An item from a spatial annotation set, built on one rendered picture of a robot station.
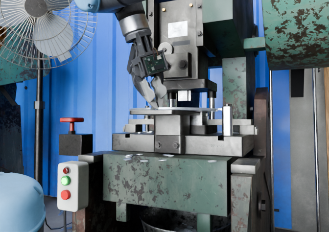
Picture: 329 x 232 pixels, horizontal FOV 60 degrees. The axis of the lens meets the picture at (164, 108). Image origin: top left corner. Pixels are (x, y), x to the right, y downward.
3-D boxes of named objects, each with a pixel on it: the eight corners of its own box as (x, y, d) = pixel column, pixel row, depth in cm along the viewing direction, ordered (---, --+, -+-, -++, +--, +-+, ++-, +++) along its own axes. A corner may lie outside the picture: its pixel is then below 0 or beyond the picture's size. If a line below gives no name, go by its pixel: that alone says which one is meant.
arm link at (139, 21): (115, 25, 78) (142, 20, 82) (121, 41, 79) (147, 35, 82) (123, 16, 72) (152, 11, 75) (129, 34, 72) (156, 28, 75)
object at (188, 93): (190, 100, 102) (189, 90, 102) (177, 101, 104) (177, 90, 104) (192, 101, 105) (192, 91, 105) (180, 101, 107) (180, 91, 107)
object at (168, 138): (174, 159, 74) (174, 107, 75) (127, 156, 80) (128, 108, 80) (200, 150, 97) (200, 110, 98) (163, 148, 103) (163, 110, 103)
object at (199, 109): (152, 112, 113) (152, 110, 113) (225, 112, 101) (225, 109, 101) (110, 110, 86) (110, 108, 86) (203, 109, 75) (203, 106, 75)
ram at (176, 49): (195, 77, 91) (194, -15, 92) (152, 79, 97) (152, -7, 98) (208, 83, 107) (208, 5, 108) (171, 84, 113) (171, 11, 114)
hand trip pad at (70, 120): (71, 140, 92) (72, 117, 93) (57, 140, 95) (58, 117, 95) (85, 139, 99) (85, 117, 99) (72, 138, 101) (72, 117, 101)
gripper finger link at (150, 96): (155, 112, 75) (144, 78, 74) (147, 112, 80) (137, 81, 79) (165, 108, 76) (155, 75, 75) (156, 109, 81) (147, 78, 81)
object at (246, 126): (257, 134, 92) (256, 103, 93) (206, 133, 99) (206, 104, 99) (258, 133, 98) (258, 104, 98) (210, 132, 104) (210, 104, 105)
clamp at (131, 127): (161, 132, 106) (161, 104, 106) (122, 131, 112) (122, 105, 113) (167, 131, 111) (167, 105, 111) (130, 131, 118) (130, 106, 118)
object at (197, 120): (201, 125, 98) (201, 111, 98) (161, 124, 103) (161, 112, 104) (208, 124, 106) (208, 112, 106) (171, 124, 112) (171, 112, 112)
